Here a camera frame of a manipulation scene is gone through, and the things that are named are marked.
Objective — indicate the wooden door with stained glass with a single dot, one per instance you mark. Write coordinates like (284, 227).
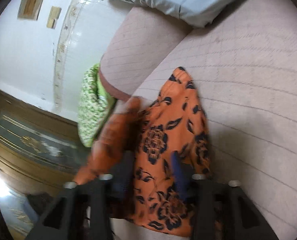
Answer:
(26, 140)

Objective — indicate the green checkered pillow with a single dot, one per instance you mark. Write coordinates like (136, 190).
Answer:
(91, 105)

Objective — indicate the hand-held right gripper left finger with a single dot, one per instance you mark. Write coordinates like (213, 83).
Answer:
(118, 185)

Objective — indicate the beige quilted sofa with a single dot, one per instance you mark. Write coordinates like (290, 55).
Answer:
(251, 92)

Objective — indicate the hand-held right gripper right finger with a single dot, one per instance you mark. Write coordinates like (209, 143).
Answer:
(178, 175)

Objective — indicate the orange floral shirt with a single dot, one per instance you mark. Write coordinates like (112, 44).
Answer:
(158, 135)

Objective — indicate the beige light switch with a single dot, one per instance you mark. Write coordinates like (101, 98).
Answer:
(55, 12)
(52, 23)

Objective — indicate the framed wall plaque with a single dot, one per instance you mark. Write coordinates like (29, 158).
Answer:
(33, 1)

